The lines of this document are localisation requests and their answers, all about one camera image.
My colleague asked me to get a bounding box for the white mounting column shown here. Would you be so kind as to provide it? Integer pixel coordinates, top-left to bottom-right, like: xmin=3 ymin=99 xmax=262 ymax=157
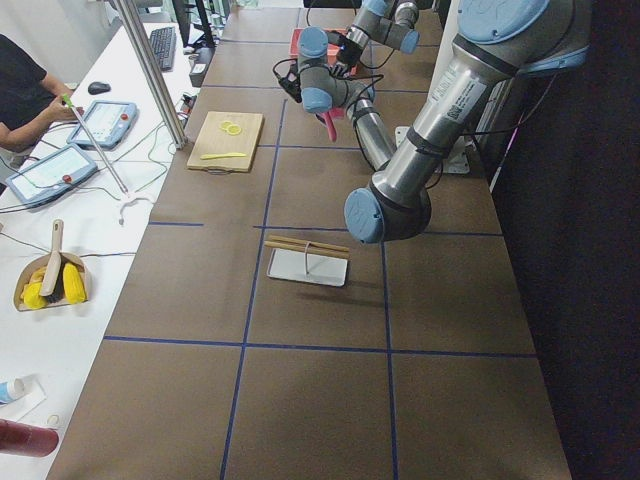
xmin=394 ymin=0 xmax=481 ymax=175

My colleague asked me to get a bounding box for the near teach pendant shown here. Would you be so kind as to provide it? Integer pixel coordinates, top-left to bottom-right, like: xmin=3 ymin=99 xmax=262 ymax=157
xmin=7 ymin=145 xmax=98 ymax=207

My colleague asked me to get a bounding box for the pink plastic bin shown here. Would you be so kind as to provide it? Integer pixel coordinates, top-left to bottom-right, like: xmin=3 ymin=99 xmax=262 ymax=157
xmin=289 ymin=26 xmax=357 ymax=83

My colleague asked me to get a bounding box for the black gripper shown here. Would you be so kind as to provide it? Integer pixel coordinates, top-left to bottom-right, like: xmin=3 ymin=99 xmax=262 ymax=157
xmin=333 ymin=42 xmax=367 ymax=75
xmin=272 ymin=58 xmax=302 ymax=103

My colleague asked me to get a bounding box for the black device box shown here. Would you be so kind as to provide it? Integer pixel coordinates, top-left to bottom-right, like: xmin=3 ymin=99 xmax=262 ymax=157
xmin=189 ymin=47 xmax=215 ymax=88

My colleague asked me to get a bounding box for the teach pendant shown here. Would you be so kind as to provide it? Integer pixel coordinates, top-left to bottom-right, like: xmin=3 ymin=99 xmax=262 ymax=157
xmin=83 ymin=100 xmax=138 ymax=150
xmin=7 ymin=145 xmax=98 ymax=207

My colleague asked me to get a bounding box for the beige hand brush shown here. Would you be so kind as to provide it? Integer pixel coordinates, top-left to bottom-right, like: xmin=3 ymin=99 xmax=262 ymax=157
xmin=40 ymin=219 xmax=64 ymax=304

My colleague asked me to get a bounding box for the yellow plastic knife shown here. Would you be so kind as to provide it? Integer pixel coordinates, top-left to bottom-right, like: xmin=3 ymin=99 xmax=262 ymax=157
xmin=199 ymin=152 xmax=247 ymax=160

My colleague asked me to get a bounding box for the white rack tray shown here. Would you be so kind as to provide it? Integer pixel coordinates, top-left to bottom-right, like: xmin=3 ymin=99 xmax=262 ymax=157
xmin=267 ymin=249 xmax=348 ymax=287

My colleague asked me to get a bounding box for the pink and grey cloth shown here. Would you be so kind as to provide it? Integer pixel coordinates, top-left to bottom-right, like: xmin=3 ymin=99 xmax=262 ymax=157
xmin=316 ymin=107 xmax=344 ymax=143

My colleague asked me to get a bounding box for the white and blue tube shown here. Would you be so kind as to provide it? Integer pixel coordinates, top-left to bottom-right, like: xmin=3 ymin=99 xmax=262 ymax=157
xmin=0 ymin=378 xmax=26 ymax=406

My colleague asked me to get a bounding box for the black keyboard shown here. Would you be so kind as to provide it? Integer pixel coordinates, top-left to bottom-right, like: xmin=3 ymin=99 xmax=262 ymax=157
xmin=149 ymin=26 xmax=176 ymax=71

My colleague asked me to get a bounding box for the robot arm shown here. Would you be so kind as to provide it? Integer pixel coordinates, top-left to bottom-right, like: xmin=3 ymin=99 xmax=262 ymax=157
xmin=296 ymin=0 xmax=592 ymax=243
xmin=332 ymin=0 xmax=420 ymax=77

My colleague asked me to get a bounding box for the beige dustpan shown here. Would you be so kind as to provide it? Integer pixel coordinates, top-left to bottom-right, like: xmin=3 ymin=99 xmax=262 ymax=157
xmin=13 ymin=252 xmax=91 ymax=311

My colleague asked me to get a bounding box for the black computer mouse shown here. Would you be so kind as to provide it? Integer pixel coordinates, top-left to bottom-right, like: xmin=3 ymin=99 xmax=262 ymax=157
xmin=87 ymin=81 xmax=111 ymax=95

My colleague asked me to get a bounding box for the far teach pendant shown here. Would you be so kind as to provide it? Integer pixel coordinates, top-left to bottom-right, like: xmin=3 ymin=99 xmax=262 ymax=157
xmin=83 ymin=100 xmax=138 ymax=150

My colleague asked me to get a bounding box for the long reacher grabber tool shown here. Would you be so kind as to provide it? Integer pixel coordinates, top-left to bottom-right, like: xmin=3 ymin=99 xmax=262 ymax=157
xmin=62 ymin=94 xmax=155 ymax=226

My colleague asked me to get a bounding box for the red cylinder bottle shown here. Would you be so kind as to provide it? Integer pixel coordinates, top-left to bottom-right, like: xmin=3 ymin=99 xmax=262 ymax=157
xmin=0 ymin=419 xmax=59 ymax=458

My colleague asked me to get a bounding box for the wooden cloth rack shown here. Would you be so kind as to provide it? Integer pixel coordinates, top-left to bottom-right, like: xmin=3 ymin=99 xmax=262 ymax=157
xmin=264 ymin=235 xmax=350 ymax=262

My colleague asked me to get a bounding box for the aluminium frame post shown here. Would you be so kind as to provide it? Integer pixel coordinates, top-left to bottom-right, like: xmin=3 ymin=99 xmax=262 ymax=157
xmin=113 ymin=0 xmax=188 ymax=150

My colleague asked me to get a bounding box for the white paper sheet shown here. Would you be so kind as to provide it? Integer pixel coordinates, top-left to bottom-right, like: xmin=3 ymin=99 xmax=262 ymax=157
xmin=1 ymin=375 xmax=47 ymax=421

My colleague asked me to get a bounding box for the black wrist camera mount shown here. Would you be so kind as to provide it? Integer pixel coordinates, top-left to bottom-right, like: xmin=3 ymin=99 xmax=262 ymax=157
xmin=325 ymin=29 xmax=349 ymax=50

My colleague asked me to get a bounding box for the seated person in black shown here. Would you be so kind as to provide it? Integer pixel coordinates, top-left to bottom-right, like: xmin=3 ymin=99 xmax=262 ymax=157
xmin=1 ymin=35 xmax=76 ymax=153

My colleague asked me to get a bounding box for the yellow toy banana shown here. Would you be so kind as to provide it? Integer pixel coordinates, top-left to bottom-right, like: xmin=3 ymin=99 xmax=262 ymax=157
xmin=20 ymin=266 xmax=48 ymax=310

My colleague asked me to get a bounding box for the yellow toy corn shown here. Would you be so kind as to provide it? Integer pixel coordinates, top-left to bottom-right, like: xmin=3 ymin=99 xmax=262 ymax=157
xmin=63 ymin=262 xmax=87 ymax=304

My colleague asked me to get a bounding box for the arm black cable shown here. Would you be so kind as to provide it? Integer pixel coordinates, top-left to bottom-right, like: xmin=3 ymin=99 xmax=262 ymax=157
xmin=304 ymin=0 xmax=386 ymax=71
xmin=272 ymin=58 xmax=389 ymax=131

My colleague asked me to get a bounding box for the bamboo cutting board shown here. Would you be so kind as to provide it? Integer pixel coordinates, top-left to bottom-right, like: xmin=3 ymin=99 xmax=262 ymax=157
xmin=186 ymin=111 xmax=264 ymax=173

